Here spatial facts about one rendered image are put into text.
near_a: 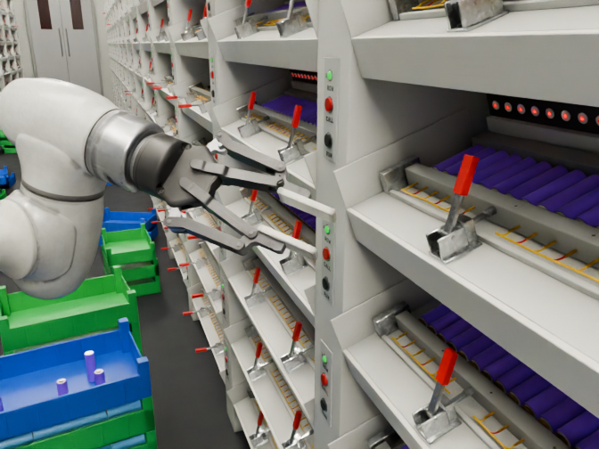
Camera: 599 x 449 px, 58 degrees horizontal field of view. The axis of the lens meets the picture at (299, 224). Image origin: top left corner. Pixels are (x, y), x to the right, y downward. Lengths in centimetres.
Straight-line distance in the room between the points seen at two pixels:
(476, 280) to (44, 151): 51
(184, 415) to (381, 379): 114
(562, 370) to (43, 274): 60
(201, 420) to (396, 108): 127
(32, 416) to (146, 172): 60
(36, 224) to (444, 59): 51
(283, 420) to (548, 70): 97
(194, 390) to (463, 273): 145
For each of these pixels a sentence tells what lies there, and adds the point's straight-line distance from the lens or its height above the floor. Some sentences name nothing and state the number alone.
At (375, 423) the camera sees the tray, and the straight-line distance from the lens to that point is 82.
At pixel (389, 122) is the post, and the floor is 97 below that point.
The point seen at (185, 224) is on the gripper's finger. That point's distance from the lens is 62.
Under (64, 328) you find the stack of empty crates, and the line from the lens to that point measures 139.
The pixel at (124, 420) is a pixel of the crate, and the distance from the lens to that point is 116.
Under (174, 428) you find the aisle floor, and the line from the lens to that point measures 171.
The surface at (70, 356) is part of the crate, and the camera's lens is 129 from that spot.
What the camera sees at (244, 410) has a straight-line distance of 157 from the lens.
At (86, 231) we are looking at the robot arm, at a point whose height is 82.
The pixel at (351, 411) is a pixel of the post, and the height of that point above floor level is 57.
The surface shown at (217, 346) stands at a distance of 181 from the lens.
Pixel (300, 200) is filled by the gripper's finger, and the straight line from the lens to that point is 60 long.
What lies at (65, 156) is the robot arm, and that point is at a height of 93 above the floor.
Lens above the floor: 106
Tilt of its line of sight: 19 degrees down
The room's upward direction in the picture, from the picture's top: straight up
